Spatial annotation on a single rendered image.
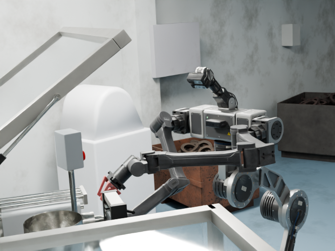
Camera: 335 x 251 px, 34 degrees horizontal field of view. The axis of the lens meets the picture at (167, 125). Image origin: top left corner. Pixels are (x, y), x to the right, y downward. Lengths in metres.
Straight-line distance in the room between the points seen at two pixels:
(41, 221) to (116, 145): 3.46
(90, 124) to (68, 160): 3.33
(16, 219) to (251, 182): 1.42
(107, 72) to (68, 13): 0.76
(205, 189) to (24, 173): 1.73
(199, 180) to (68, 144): 3.87
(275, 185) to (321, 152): 4.40
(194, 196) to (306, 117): 2.49
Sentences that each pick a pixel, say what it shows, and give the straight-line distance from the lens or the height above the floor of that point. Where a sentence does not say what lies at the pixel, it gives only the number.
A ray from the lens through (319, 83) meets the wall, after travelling 9.46.
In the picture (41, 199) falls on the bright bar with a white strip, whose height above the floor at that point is 1.46.
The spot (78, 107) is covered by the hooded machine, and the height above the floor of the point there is 1.24.
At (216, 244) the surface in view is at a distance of 1.02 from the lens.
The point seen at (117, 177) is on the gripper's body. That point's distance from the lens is 2.10.
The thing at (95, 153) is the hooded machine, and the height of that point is 0.88.
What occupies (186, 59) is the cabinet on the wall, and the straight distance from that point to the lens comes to 6.27.
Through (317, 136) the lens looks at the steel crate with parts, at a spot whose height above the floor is 0.35.
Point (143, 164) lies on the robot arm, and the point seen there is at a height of 1.47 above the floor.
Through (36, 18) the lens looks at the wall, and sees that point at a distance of 5.39.
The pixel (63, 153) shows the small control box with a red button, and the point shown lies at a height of 1.66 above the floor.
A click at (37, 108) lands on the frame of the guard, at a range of 1.12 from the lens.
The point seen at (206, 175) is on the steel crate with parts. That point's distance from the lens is 5.27.
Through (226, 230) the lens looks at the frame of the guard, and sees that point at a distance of 1.09.
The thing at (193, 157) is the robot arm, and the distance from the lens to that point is 2.08.
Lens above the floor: 2.00
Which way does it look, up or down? 11 degrees down
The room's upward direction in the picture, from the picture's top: 3 degrees counter-clockwise
